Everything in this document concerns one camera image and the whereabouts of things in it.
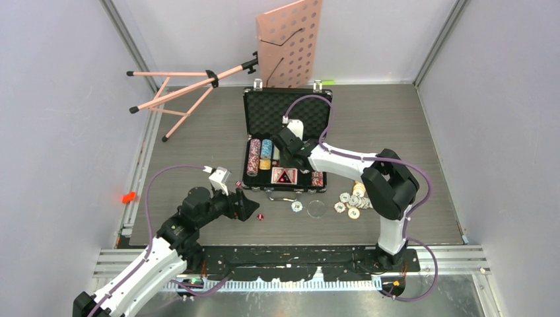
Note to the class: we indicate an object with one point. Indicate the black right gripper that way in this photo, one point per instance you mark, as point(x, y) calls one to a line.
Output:
point(284, 161)

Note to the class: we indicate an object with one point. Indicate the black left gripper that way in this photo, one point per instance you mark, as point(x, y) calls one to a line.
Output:
point(243, 211)

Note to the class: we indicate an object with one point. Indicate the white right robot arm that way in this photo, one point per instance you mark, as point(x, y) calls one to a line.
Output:
point(390, 186)

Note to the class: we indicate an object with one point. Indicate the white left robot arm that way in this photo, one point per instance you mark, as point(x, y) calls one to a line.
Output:
point(173, 250)

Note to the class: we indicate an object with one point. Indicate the blue Texas Hold'em card deck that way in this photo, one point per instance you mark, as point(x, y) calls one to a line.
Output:
point(276, 155)

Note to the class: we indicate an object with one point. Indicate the red backed card deck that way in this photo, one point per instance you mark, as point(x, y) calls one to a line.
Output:
point(294, 171)

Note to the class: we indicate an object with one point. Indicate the triangular all in button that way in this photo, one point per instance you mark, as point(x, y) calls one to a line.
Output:
point(283, 177)

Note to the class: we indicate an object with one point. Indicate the light blue chip stack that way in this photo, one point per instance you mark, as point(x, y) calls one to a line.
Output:
point(266, 149)

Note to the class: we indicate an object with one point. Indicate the yellow chip stack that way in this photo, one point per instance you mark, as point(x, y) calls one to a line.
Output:
point(265, 164)

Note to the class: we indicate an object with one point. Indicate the red chip stack right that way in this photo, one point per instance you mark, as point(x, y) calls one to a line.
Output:
point(317, 179)

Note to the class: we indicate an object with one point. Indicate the black aluminium poker case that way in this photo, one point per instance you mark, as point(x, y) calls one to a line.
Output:
point(264, 109)

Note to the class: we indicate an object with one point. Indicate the purple poker chip stack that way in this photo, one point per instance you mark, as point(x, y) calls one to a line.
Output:
point(255, 147)

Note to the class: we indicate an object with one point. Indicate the dark red chip stack left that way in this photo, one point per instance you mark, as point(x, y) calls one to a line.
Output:
point(252, 166)

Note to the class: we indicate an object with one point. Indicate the white 10 poker chip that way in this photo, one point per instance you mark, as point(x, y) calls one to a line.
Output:
point(296, 206)

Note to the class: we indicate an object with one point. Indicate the clear acrylic dealer disc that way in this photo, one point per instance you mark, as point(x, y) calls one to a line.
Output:
point(316, 209)

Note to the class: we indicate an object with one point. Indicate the pile of loose poker chips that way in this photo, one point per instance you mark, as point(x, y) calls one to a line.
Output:
point(353, 202)

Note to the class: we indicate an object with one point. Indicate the pink perforated music stand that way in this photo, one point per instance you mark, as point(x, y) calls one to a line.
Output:
point(284, 58)

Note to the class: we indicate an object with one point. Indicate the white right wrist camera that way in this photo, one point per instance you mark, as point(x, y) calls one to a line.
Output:
point(296, 127)

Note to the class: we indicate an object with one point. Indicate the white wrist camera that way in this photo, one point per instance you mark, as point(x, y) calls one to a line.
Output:
point(296, 127)
point(218, 178)

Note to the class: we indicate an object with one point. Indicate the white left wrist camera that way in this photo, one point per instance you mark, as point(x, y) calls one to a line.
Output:
point(218, 178)

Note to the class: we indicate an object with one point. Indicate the orange clip on rail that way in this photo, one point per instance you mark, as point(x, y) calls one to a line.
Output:
point(128, 197)

